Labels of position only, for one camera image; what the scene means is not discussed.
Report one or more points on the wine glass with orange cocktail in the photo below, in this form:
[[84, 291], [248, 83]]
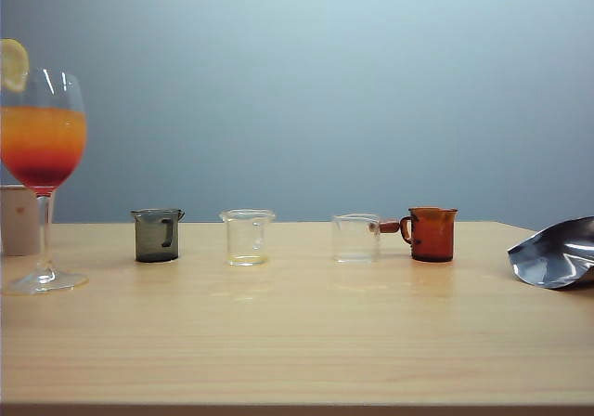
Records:
[[44, 146]]

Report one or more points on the grey glass measuring cup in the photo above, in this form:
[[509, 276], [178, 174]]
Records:
[[153, 237]]

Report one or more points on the clear glass beaker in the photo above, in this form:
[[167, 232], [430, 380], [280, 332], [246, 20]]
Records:
[[246, 259]]

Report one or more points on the yellow lemon slice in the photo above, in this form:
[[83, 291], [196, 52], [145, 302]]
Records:
[[13, 65]]

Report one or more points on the silver foil pouch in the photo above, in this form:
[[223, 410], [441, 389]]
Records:
[[554, 258]]

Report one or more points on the amber glass measuring cup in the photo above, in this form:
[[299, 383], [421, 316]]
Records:
[[435, 235]]

